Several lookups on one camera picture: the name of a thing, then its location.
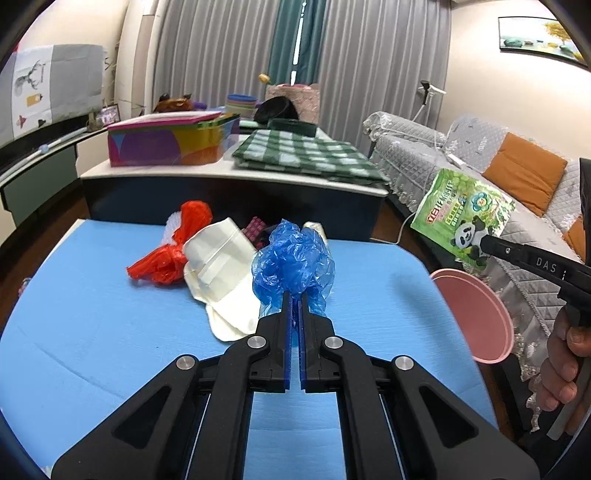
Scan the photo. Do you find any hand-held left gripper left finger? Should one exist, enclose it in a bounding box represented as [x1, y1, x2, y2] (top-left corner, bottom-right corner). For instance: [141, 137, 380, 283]
[51, 291, 293, 480]

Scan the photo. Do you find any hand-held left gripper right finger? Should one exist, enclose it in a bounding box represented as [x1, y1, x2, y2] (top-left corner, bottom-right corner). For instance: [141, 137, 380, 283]
[299, 293, 541, 480]

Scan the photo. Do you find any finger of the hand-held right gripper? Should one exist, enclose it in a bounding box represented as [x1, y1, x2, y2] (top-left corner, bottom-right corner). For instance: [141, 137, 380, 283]
[479, 234, 583, 283]

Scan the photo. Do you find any pink plastic bin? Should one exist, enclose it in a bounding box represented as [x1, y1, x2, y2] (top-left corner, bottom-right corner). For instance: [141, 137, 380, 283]
[429, 269, 515, 365]

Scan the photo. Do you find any green panda print packet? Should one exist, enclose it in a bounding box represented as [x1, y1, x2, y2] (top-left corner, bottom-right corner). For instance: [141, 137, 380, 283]
[410, 168, 517, 273]

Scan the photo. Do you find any blue plastic bag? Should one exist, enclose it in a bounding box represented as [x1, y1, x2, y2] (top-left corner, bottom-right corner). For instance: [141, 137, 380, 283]
[252, 219, 335, 319]

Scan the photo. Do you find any cream paper bag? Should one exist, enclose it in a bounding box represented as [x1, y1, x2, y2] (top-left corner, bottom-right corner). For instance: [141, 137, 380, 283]
[182, 218, 264, 342]

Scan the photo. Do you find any red plastic bag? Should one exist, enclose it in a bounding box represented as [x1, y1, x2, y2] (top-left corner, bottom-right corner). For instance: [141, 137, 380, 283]
[127, 200, 214, 284]

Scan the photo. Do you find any white foam fruit net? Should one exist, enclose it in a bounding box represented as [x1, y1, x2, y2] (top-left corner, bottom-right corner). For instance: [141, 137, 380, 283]
[161, 211, 185, 245]

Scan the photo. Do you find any person's right hand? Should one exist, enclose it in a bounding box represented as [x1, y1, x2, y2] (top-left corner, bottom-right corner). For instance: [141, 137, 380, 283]
[526, 305, 591, 437]

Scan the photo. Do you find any small orange cushion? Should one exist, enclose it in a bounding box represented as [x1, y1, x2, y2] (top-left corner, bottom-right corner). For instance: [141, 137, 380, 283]
[563, 215, 587, 264]

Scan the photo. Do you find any large orange cushion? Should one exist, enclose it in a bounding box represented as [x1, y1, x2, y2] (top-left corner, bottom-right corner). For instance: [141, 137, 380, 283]
[482, 132, 568, 217]

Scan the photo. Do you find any pink black patterned packet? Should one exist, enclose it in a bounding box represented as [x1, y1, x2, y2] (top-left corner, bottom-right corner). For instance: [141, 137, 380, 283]
[241, 217, 269, 250]

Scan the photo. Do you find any grey patterned cushion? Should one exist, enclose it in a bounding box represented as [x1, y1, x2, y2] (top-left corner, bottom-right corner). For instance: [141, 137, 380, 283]
[445, 115, 509, 174]

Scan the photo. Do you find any grey quilted sofa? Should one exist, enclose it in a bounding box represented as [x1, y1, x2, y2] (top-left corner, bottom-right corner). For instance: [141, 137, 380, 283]
[362, 111, 591, 432]

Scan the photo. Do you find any blue foam mat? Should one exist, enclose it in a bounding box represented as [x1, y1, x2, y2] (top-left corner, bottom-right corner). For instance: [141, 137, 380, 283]
[0, 219, 499, 480]

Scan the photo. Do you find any white top coffee table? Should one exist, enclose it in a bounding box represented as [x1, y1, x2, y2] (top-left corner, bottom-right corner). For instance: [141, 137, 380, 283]
[81, 127, 391, 243]

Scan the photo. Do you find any green checkered cloth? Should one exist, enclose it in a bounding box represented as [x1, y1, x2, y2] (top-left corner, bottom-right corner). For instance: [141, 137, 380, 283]
[231, 128, 391, 188]

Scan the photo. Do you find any white clip lamp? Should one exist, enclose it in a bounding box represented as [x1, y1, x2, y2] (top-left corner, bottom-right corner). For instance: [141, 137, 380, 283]
[418, 80, 448, 121]

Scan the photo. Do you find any dark green box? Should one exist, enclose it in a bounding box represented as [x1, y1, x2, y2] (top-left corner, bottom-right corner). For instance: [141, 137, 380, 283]
[267, 117, 318, 138]

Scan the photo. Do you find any black bowl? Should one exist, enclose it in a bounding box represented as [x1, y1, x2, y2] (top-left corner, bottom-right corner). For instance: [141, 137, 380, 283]
[255, 96, 298, 125]

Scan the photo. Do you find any multicoloured storage box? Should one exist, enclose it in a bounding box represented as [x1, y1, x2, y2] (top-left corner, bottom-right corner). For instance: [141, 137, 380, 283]
[107, 112, 241, 168]

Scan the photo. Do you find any pink fabric basket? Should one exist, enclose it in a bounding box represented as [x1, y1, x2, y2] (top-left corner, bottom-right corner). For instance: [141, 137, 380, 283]
[270, 83, 320, 125]

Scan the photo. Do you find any grey pleated curtain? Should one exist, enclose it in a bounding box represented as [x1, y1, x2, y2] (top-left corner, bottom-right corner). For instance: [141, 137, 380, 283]
[318, 0, 451, 139]
[154, 0, 282, 114]

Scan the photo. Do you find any stack of coloured bowls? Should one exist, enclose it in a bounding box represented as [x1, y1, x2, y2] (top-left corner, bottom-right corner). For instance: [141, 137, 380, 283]
[226, 93, 257, 116]

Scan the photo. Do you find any brown figurine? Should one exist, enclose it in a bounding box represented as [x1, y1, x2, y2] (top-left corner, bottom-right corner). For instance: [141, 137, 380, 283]
[153, 92, 195, 113]

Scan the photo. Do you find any dark television cabinet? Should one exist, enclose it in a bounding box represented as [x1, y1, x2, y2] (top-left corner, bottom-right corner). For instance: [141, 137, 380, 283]
[0, 124, 112, 227]

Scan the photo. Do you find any teal curtain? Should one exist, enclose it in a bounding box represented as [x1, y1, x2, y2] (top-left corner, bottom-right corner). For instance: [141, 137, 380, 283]
[269, 0, 328, 88]

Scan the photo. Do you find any white rod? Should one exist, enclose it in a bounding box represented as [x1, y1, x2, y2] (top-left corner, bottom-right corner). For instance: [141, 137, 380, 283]
[0, 127, 88, 178]

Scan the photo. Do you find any cloth covered television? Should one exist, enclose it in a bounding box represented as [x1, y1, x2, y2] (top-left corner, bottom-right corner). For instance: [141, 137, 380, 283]
[0, 44, 105, 148]

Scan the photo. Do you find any framed wall picture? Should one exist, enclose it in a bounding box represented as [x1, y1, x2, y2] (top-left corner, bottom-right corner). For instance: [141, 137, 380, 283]
[498, 17, 583, 63]

